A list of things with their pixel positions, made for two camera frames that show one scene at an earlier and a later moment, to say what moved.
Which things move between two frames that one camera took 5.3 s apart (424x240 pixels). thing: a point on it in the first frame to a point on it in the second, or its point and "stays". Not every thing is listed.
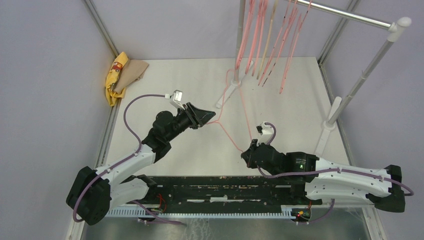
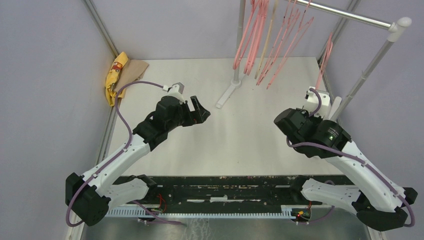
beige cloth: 132,71 stays
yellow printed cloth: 118,63 stays
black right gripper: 246,154 to 305,113
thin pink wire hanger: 220,114 to 328,51
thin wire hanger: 286,20 stays
